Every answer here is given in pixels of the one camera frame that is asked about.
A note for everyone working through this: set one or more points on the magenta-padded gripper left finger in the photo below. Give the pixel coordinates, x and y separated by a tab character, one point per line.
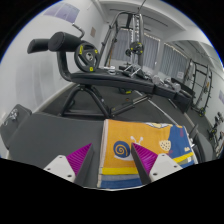
63	166

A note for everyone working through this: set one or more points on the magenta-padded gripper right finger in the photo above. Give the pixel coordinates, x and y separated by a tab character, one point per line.
163	165

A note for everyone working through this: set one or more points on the orange blue cartoon towel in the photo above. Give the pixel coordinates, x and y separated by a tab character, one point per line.
120	133

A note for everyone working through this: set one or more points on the black padded flat bench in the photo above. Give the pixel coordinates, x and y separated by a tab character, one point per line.
50	133

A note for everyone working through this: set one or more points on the black yellow exercise machine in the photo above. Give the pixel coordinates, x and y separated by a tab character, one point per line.
215	133

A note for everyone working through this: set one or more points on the row of silver dumbbells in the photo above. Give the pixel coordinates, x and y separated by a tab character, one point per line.
166	83

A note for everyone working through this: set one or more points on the black power rack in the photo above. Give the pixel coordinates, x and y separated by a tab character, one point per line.
208	83

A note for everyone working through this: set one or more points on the black roller-pad weight bench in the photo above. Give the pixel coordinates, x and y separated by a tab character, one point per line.
110	79

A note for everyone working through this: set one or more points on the grey window curtain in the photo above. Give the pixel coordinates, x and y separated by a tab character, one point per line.
150	50
173	61

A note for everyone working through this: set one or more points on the black yellow-marked weight plate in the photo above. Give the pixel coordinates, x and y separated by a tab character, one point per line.
81	61

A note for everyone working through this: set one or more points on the small black weight plate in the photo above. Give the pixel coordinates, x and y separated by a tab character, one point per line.
136	48

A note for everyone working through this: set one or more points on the small purple wall poster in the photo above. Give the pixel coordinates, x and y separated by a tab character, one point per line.
221	96

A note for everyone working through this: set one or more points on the small brown wall notice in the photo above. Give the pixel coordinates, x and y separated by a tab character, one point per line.
93	32

